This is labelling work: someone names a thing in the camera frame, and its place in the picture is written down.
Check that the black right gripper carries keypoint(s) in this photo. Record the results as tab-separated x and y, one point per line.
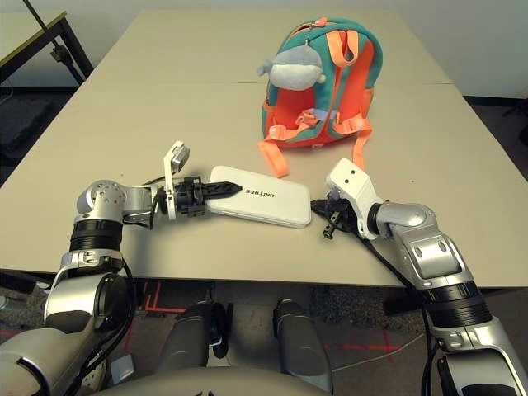
344	214

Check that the white pencil case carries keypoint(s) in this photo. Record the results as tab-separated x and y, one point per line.
272	206

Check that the black clamp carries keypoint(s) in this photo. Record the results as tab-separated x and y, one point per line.
59	53

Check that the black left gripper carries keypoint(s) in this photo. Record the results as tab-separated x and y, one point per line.
187	198

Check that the beige robot torso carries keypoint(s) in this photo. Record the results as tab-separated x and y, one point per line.
210	383

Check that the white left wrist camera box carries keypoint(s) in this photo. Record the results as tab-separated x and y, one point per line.
178	154

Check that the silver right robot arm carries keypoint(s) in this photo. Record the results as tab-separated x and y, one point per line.
429	251

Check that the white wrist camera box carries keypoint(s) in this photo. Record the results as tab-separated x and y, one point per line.
178	154
350	177

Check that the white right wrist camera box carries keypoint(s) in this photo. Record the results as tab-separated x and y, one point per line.
350	177

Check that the grey robot leg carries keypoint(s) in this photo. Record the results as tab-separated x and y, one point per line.
189	334
297	338

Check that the side table with black frame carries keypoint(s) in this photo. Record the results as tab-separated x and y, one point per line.
20	37

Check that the grey robot right leg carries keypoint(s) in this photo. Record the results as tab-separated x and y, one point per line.
297	338

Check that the grey robot left leg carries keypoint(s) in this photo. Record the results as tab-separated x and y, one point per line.
189	334

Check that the dark grey foam floor mat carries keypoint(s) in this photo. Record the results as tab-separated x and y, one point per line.
24	121

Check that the white perforated clog shoe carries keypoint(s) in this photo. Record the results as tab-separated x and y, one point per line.
97	375

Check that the grey plush whale zipper charm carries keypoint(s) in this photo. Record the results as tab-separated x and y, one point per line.
293	74

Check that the small grey floor box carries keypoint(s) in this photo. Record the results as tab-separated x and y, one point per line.
122	369

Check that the teal and orange backpack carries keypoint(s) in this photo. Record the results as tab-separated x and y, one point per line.
354	82

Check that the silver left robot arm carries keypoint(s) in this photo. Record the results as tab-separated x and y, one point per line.
107	198

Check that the thin black pole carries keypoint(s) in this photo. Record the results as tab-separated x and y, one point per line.
38	20

